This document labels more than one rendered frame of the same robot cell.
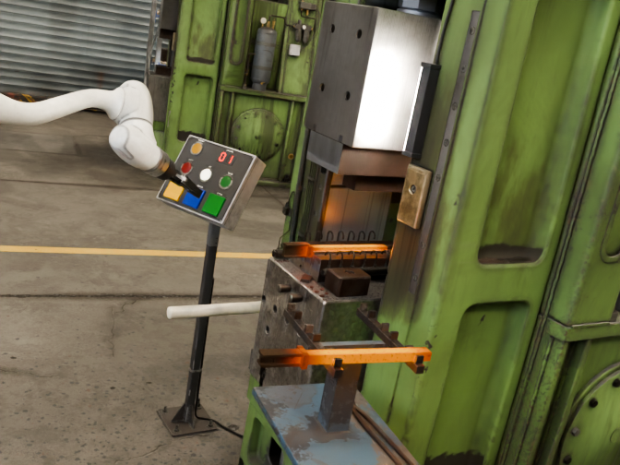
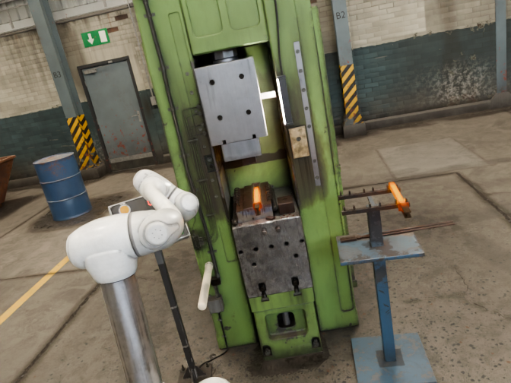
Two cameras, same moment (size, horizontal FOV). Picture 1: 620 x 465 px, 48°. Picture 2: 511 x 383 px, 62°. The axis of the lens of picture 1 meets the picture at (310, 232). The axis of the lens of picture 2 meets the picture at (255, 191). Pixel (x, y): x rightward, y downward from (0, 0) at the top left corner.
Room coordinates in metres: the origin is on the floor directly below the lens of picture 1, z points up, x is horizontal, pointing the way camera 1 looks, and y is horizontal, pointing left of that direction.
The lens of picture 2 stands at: (0.87, 1.80, 1.80)
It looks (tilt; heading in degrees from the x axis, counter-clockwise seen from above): 18 degrees down; 305
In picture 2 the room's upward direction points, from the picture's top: 12 degrees counter-clockwise
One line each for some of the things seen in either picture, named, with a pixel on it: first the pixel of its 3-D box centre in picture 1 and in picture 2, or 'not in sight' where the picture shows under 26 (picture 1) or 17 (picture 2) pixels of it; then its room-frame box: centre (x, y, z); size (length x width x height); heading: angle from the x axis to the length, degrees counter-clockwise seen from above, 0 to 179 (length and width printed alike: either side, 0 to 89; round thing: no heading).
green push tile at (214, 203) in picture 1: (214, 205); not in sight; (2.44, 0.36, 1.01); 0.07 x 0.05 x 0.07; 58
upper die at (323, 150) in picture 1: (377, 155); (242, 141); (2.29, -0.17, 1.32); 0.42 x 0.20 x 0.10; 123
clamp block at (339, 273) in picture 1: (347, 281); (285, 204); (2.06, -0.14, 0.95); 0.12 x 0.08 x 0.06; 123
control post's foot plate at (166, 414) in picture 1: (188, 411); (192, 372); (2.60, 0.37, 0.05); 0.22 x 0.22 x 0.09; 33
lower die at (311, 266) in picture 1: (356, 256); (254, 200); (2.29, -0.17, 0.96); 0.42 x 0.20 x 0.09; 123
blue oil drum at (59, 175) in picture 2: not in sight; (63, 185); (6.76, -1.72, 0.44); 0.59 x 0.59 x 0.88
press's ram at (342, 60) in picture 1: (400, 81); (240, 97); (2.25, -0.20, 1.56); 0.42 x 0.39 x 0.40; 123
